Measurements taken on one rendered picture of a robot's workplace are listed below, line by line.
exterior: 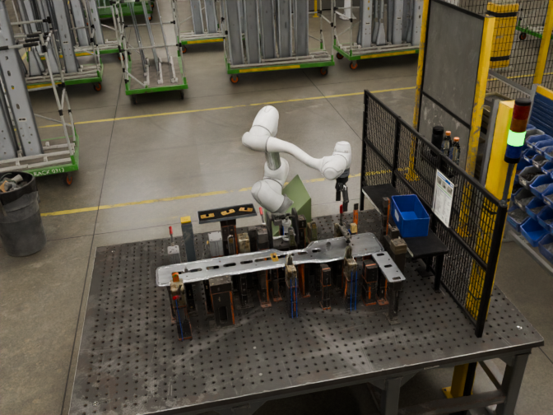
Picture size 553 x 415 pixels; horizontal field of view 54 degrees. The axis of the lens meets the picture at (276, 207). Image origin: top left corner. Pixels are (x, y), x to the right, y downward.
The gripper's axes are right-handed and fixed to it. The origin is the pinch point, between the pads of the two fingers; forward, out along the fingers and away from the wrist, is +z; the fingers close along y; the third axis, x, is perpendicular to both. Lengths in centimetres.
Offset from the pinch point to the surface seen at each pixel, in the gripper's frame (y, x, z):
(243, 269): 21, -66, 22
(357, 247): 17.6, 4.9, 21.6
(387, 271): 45, 13, 22
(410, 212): -7, 50, 18
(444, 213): 28, 54, 0
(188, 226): -16, -95, 10
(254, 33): -676, 66, 42
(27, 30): -734, -311, 15
